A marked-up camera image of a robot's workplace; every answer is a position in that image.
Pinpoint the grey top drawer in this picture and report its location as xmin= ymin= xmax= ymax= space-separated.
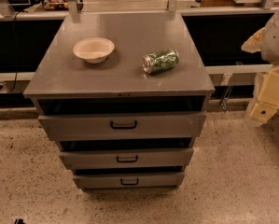
xmin=39 ymin=112 xmax=206 ymax=141

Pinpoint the black hanging cable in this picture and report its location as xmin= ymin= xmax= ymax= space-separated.
xmin=7 ymin=10 xmax=21 ymax=93

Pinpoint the grey drawer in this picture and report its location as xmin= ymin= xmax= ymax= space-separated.
xmin=39 ymin=112 xmax=206 ymax=141
xmin=60 ymin=148 xmax=193 ymax=170
xmin=73 ymin=172 xmax=185 ymax=189

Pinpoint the grey drawer cabinet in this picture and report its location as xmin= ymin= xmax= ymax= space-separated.
xmin=22 ymin=12 xmax=216 ymax=192

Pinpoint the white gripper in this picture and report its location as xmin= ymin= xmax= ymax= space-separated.
xmin=241 ymin=28 xmax=279 ymax=127

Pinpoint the grey bottom drawer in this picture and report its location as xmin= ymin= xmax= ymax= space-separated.
xmin=73 ymin=172 xmax=185 ymax=189

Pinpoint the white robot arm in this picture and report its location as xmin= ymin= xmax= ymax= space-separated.
xmin=241 ymin=8 xmax=279 ymax=127

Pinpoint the grey middle drawer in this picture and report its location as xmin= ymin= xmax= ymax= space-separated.
xmin=60 ymin=148 xmax=193 ymax=170

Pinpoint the green soda can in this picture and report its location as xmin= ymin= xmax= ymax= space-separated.
xmin=142 ymin=49 xmax=179 ymax=74

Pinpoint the white paper bowl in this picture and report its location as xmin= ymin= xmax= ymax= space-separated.
xmin=73 ymin=37 xmax=115 ymax=63

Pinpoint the grey metal railing frame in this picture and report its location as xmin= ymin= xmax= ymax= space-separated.
xmin=0 ymin=0 xmax=279 ymax=21

